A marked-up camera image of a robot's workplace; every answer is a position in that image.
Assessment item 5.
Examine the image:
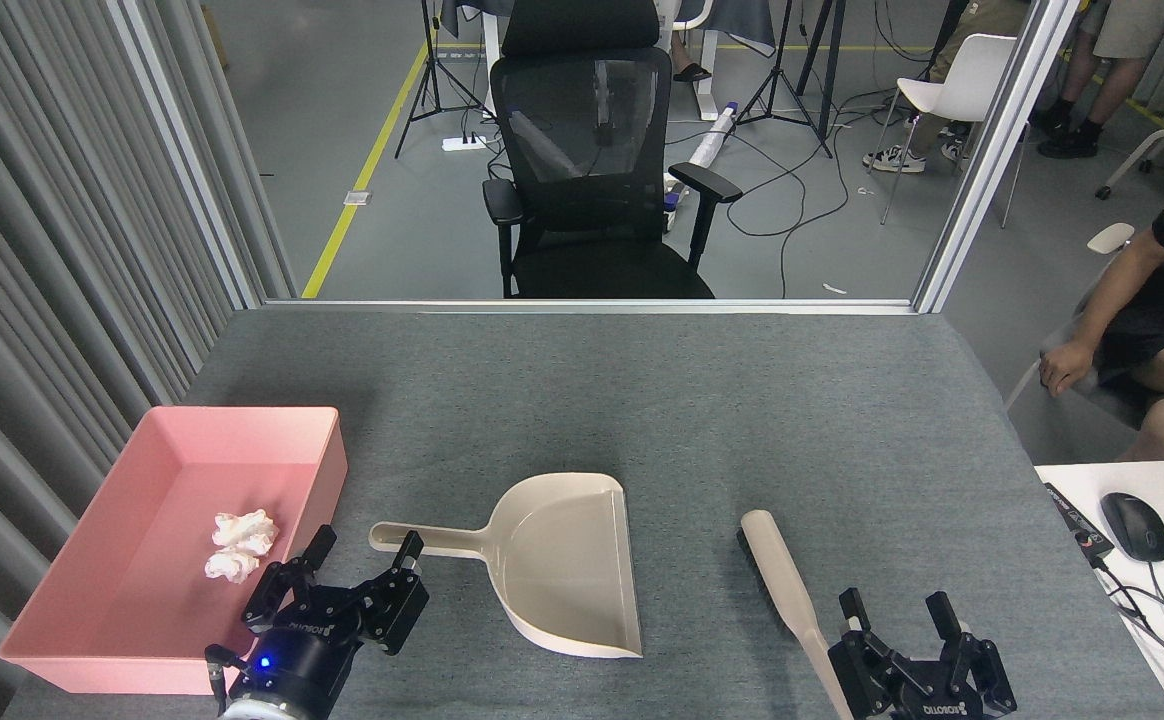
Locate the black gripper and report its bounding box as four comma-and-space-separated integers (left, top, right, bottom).
230, 524, 431, 718
827, 588, 1019, 720

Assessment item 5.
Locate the white paper ball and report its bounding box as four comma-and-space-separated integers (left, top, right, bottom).
205, 509, 279, 584

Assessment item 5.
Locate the beige plastic dustpan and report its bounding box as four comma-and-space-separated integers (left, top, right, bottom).
369, 473, 643, 660

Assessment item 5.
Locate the pink plastic bin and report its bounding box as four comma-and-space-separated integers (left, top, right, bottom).
0, 405, 349, 697

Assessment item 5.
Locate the person's hand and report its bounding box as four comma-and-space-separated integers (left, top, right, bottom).
1039, 340, 1098, 398

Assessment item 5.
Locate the black computer mouse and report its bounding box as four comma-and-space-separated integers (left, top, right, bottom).
1101, 492, 1164, 563

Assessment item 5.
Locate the grey pleated curtain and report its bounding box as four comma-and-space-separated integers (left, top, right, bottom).
0, 0, 293, 720

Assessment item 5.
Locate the grey office chair white armrest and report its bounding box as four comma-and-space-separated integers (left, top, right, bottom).
1002, 150, 1164, 431

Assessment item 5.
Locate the black mesh office chair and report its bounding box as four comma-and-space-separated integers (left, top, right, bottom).
482, 0, 743, 299

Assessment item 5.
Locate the black tripod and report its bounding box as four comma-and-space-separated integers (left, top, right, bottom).
732, 0, 848, 159
394, 0, 491, 159

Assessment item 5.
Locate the white rolled tube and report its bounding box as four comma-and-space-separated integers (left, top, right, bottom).
662, 100, 740, 211

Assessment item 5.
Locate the white plastic chair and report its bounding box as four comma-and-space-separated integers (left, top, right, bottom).
867, 33, 1028, 229

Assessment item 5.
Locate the person with black shoes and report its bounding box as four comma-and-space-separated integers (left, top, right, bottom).
1030, 0, 1164, 159

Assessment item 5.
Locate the white desk with dark cloth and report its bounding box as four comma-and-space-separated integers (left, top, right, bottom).
442, 0, 778, 121

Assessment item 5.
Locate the person with sandal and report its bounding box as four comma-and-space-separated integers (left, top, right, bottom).
670, 30, 713, 83

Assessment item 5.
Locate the person with white sneakers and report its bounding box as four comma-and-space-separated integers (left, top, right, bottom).
862, 0, 1033, 173

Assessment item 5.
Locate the silver table rail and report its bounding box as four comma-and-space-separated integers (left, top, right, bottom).
262, 298, 918, 316

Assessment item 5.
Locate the black floor cable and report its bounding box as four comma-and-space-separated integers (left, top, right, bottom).
664, 95, 903, 299

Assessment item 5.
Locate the silver left table post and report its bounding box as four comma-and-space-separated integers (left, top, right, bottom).
107, 0, 291, 307

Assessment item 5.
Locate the silver table post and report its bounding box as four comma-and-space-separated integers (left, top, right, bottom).
107, 0, 291, 307
912, 0, 1083, 314

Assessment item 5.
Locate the silver right table post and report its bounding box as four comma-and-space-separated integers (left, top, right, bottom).
912, 0, 1083, 314

